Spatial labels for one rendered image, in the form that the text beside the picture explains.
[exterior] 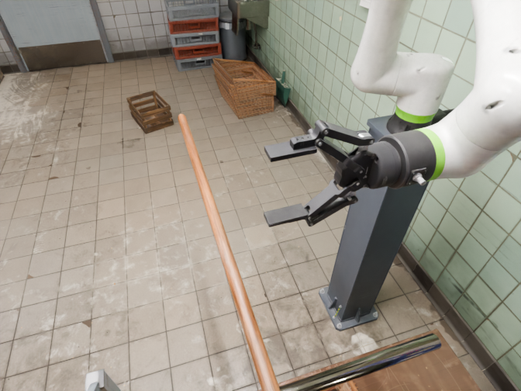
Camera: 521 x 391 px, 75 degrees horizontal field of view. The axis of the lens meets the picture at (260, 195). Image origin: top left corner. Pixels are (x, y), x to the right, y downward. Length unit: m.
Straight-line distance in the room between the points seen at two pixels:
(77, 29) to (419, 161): 4.93
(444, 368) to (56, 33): 5.10
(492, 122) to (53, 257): 2.50
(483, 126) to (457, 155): 0.07
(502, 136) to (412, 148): 0.12
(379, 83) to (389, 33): 0.17
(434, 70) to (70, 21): 4.63
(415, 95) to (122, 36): 4.50
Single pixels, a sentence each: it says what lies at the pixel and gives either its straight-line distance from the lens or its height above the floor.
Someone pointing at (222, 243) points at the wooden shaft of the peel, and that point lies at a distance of 0.81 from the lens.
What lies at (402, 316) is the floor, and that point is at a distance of 2.21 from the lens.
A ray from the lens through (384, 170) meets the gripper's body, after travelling 0.56.
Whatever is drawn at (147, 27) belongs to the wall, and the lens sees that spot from 5.22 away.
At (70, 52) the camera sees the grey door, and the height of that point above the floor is 0.18.
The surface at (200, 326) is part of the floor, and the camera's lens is 2.06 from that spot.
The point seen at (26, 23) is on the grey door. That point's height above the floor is 0.56.
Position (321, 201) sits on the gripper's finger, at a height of 1.44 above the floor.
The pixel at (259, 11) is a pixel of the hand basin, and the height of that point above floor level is 0.78.
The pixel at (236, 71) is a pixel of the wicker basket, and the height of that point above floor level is 0.27.
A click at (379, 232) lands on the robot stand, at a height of 0.77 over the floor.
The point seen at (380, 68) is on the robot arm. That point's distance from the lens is 1.11.
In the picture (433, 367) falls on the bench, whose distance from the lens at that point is 1.47.
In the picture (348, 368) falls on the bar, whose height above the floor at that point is 1.17.
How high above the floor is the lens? 1.84
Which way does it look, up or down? 43 degrees down
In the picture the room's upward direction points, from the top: straight up
